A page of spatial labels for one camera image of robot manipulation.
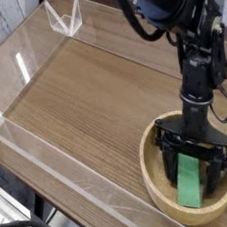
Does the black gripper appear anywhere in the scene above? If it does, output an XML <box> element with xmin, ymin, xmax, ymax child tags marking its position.
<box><xmin>154</xmin><ymin>93</ymin><xmax>227</xmax><ymax>196</ymax></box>

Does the green rectangular block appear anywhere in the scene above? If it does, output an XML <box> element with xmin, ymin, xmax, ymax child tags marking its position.
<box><xmin>177</xmin><ymin>153</ymin><xmax>202</xmax><ymax>208</ymax></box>

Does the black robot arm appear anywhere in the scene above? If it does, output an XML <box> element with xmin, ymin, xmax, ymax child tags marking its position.
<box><xmin>117</xmin><ymin>0</ymin><xmax>227</xmax><ymax>195</ymax></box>

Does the light wooden bowl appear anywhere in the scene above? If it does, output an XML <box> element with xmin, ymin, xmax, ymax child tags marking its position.
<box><xmin>133</xmin><ymin>105</ymin><xmax>227</xmax><ymax>227</ymax></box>

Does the black table leg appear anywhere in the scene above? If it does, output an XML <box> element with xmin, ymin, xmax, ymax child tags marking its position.
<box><xmin>33</xmin><ymin>194</ymin><xmax>45</xmax><ymax>219</ymax></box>

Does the clear acrylic front wall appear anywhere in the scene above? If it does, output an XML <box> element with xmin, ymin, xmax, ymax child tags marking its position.
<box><xmin>0</xmin><ymin>117</ymin><xmax>185</xmax><ymax>227</ymax></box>

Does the clear acrylic wall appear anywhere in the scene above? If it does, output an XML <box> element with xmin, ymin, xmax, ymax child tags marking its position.
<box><xmin>0</xmin><ymin>1</ymin><xmax>65</xmax><ymax>115</ymax></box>
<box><xmin>65</xmin><ymin>0</ymin><xmax>227</xmax><ymax>122</ymax></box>
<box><xmin>0</xmin><ymin>117</ymin><xmax>185</xmax><ymax>227</ymax></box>

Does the clear acrylic back wall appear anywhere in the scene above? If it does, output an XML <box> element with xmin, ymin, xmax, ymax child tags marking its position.
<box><xmin>65</xmin><ymin>0</ymin><xmax>227</xmax><ymax>122</ymax></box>

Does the clear acrylic corner bracket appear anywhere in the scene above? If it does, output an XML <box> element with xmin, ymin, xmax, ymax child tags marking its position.
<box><xmin>44</xmin><ymin>0</ymin><xmax>82</xmax><ymax>37</ymax></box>

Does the clear acrylic left wall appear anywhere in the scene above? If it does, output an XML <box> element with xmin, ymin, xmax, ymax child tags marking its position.
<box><xmin>0</xmin><ymin>1</ymin><xmax>65</xmax><ymax>115</ymax></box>

